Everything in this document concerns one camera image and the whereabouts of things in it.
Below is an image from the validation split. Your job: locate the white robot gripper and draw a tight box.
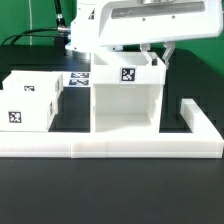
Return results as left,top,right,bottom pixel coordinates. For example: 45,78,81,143
95,0,223,68

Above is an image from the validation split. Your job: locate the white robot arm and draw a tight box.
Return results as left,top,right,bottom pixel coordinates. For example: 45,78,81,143
68,0,223,70

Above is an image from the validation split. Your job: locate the white drawer with knob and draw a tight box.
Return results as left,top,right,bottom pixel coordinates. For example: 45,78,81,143
0,91,58,132

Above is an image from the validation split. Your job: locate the white marker sheet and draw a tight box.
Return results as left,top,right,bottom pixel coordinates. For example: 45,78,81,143
63,72,90,87

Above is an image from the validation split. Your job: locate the black cable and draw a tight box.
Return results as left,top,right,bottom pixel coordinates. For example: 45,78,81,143
0,27,72,46

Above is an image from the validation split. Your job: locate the white L-shaped base frame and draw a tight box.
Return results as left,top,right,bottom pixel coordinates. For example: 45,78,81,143
0,99,224,158

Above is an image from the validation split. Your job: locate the white drawer cabinet housing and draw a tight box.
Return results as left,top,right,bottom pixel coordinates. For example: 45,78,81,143
90,52,166,134

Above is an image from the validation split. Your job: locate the white rear drawer box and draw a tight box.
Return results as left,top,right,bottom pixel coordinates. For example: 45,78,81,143
0,70,63,99

